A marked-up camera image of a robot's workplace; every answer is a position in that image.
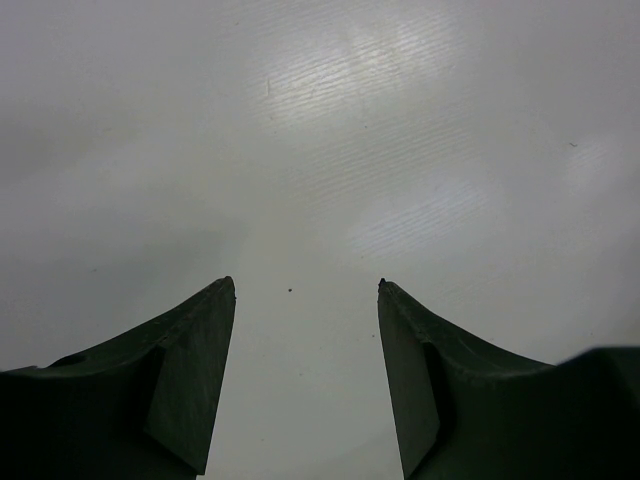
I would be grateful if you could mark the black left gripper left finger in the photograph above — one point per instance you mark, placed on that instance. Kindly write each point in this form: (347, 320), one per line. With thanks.
(141, 405)

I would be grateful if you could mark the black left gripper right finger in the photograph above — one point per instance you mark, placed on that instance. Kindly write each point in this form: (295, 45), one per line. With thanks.
(466, 409)

